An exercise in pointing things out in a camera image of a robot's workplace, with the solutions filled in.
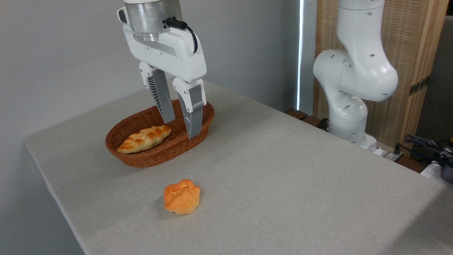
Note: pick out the round orange bread bun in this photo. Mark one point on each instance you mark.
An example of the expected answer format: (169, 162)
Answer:
(182, 196)

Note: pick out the long braided bread loaf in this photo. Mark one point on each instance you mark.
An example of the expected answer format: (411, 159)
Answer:
(143, 140)

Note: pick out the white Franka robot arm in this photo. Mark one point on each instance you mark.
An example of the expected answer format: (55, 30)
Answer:
(357, 74)

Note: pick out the brass screen hinge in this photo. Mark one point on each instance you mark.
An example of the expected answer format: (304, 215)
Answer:
(419, 85)

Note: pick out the brown wicker basket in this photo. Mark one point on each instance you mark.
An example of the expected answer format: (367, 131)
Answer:
(166, 150)

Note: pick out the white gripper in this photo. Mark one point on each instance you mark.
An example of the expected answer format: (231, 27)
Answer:
(177, 53)

